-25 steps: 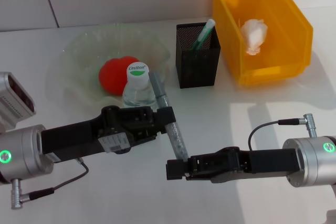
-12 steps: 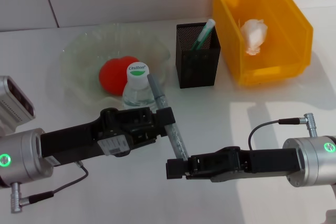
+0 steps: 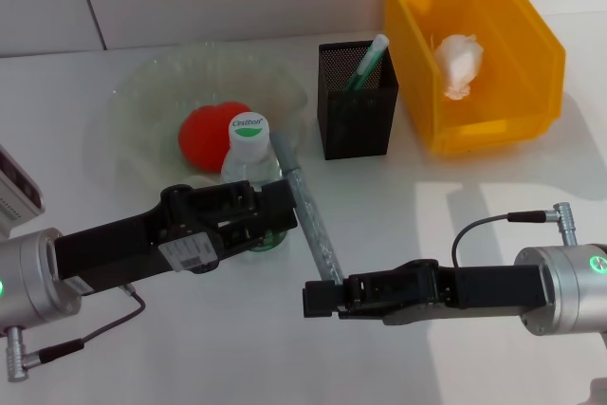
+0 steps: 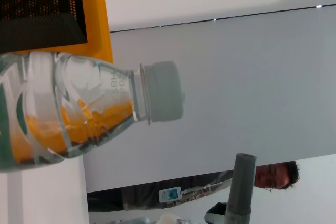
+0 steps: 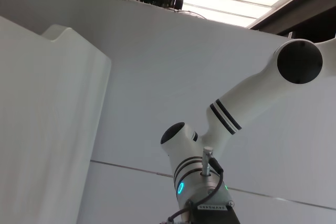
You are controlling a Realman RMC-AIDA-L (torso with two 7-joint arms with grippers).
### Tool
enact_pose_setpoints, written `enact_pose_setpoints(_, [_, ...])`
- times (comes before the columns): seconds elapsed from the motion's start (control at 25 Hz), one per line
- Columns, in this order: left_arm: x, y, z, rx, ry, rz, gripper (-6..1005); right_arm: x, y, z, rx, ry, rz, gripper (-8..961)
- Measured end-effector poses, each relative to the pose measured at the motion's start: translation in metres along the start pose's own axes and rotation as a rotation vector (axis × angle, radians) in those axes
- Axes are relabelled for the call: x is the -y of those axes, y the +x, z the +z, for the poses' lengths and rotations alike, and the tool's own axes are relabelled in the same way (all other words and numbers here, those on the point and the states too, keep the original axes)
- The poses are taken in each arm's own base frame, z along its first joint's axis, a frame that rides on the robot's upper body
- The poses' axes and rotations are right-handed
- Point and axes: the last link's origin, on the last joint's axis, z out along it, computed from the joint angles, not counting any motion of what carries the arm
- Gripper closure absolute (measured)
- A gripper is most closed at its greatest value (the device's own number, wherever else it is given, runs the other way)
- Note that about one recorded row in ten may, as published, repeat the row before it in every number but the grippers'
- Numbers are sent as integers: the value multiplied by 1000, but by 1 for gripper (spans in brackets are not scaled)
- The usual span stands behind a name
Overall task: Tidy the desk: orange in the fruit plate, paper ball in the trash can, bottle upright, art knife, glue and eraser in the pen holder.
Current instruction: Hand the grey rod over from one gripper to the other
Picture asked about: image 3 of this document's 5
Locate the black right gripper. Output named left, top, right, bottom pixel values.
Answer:
left=338, top=259, right=547, bottom=327

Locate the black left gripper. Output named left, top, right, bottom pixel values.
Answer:
left=53, top=184, right=230, bottom=296

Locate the grey marker pen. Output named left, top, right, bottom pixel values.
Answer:
left=269, top=132, right=345, bottom=285

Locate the clear water bottle green label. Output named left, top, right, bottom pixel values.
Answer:
left=220, top=113, right=291, bottom=253

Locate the red-orange fruit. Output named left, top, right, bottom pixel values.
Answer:
left=178, top=101, right=252, bottom=174

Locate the green and white pen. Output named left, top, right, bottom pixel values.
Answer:
left=341, top=33, right=390, bottom=92

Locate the white paper ball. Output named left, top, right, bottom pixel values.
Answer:
left=433, top=33, right=485, bottom=101

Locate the black mesh pen holder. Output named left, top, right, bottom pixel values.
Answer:
left=316, top=39, right=399, bottom=160

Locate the wavy clear glass fruit bowl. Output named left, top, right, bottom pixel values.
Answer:
left=106, top=42, right=309, bottom=188

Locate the yellow plastic bin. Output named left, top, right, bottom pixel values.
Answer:
left=378, top=0, right=568, bottom=155

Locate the left gripper cable with plug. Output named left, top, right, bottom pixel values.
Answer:
left=4, top=283, right=147, bottom=384

